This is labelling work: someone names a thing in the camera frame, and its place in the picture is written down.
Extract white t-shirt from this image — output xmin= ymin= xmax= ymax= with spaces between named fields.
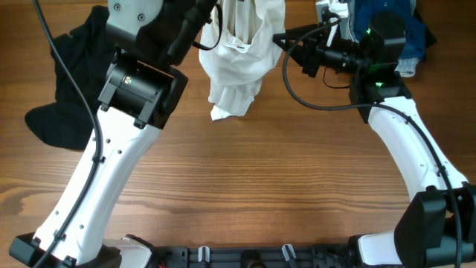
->
xmin=199 ymin=0 xmax=286 ymax=121

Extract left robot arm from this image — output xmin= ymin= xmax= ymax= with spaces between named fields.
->
xmin=9 ymin=0 xmax=221 ymax=267

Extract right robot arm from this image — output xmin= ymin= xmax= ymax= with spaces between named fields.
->
xmin=273 ymin=10 xmax=475 ymax=267

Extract black folded garment under jeans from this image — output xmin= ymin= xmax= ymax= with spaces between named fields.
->
xmin=324 ymin=0 xmax=437 ymax=64

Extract light blue denim jeans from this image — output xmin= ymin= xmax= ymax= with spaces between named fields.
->
xmin=347 ymin=0 xmax=421 ymax=77

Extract black t-shirt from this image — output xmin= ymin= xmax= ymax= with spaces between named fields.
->
xmin=25 ymin=5 xmax=115 ymax=150

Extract right black camera cable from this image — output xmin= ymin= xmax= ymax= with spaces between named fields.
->
xmin=281 ymin=16 xmax=464 ymax=268

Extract black camera cable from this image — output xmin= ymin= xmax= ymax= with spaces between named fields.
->
xmin=31 ymin=0 xmax=105 ymax=268
xmin=281 ymin=16 xmax=464 ymax=268

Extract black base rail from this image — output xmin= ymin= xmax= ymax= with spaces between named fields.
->
xmin=147 ymin=243 xmax=356 ymax=268

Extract left black camera cable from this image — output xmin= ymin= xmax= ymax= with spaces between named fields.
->
xmin=31 ymin=0 xmax=105 ymax=268

